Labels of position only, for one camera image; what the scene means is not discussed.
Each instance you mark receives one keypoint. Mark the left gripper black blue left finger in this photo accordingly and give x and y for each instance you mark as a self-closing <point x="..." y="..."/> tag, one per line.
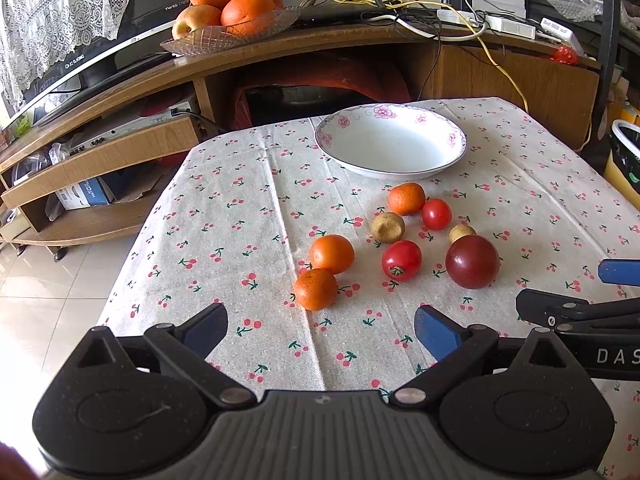
<point x="128" y="406"/>

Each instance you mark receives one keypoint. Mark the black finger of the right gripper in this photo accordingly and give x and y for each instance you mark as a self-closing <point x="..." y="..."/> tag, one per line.
<point x="572" y="315"/>

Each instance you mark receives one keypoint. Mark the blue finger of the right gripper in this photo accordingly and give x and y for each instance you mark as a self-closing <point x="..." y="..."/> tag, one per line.
<point x="619" y="272"/>

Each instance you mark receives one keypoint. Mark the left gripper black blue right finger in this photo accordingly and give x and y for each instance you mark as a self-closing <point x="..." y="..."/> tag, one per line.
<point x="510" y="405"/>

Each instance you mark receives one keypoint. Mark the dark red plum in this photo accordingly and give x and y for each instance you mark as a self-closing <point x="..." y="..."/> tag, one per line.
<point x="472" y="262"/>

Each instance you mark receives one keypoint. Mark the brown longan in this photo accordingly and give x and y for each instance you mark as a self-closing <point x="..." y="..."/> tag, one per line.
<point x="388" y="228"/>
<point x="459" y="231"/>

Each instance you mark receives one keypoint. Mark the red tomato small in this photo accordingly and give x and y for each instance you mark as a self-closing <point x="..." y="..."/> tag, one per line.
<point x="436" y="214"/>

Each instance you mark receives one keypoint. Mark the red tomato large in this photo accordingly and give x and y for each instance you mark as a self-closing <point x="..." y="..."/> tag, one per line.
<point x="402" y="261"/>

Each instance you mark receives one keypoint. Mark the small orange top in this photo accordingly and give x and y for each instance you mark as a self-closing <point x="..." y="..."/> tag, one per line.
<point x="406" y="199"/>

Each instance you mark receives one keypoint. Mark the small orange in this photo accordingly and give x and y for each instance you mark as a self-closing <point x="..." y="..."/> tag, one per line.
<point x="315" y="290"/>
<point x="333" y="253"/>
<point x="406" y="199"/>

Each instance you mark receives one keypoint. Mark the small orange front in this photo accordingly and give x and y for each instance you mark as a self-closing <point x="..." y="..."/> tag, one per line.
<point x="315" y="290"/>

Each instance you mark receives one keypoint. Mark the trash bin with liner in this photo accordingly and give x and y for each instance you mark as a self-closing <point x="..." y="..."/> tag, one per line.
<point x="622" y="170"/>

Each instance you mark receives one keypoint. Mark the blue white cardboard box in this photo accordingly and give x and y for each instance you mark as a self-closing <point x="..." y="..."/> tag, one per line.
<point x="85" y="194"/>

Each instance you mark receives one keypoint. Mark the red plastic bag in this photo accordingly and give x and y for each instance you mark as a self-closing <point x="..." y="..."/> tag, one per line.
<point x="565" y="55"/>

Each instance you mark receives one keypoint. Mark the cherry print tablecloth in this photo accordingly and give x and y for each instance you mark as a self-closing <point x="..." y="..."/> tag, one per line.
<point x="236" y="223"/>

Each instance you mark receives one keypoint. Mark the wooden tv stand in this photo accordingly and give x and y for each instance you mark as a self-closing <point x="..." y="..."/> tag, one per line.
<point x="520" y="71"/>

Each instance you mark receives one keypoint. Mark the white floral ceramic bowl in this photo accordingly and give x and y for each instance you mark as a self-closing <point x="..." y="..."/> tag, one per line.
<point x="397" y="142"/>

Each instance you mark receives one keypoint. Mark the white power strip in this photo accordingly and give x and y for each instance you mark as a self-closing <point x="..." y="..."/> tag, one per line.
<point x="494" y="23"/>

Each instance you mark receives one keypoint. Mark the black metal shelf rack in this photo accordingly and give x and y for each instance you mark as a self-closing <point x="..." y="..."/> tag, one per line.
<point x="592" y="27"/>

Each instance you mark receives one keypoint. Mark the red cloth under stand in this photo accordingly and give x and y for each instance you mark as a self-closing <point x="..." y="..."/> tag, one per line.
<point x="305" y="85"/>

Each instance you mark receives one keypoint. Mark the silver set-top box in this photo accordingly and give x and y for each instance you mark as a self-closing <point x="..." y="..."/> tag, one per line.
<point x="128" y="120"/>

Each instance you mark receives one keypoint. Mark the glass fruit dish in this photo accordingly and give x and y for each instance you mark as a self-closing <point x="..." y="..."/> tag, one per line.
<point x="214" y="39"/>

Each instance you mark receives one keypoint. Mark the television with lace cover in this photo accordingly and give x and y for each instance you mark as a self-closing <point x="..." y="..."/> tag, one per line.
<point x="45" y="43"/>

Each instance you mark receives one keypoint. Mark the yellow red apple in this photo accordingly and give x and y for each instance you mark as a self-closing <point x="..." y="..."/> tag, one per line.
<point x="193" y="18"/>

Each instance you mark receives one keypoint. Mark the large orange front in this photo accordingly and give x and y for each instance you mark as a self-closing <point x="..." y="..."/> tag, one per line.
<point x="245" y="18"/>

